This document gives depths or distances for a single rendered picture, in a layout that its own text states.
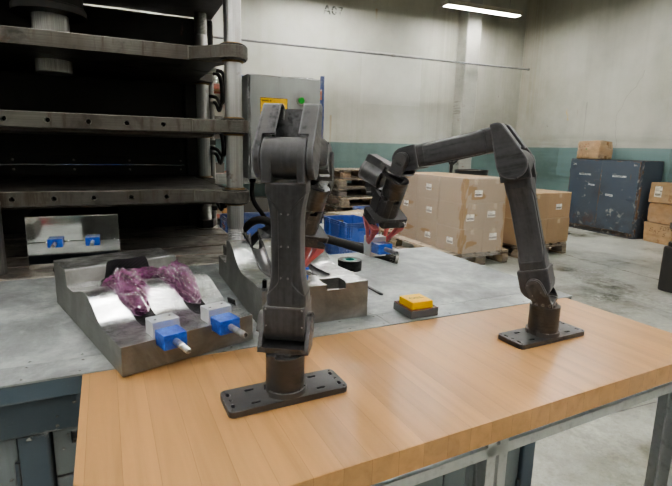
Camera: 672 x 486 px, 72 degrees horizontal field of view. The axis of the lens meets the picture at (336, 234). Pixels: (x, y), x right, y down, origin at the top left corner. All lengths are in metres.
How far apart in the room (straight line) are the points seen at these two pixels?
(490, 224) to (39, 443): 4.65
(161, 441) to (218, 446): 0.08
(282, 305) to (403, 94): 8.19
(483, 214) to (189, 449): 4.60
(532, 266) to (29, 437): 1.03
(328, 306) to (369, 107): 7.53
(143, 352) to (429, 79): 8.52
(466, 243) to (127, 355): 4.38
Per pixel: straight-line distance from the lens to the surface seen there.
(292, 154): 0.68
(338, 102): 8.28
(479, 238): 5.11
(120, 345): 0.90
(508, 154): 1.04
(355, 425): 0.74
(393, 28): 8.90
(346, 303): 1.10
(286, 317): 0.74
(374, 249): 1.24
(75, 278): 1.24
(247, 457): 0.68
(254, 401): 0.78
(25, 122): 1.77
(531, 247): 1.07
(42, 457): 1.09
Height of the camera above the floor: 1.20
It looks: 10 degrees down
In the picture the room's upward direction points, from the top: 1 degrees clockwise
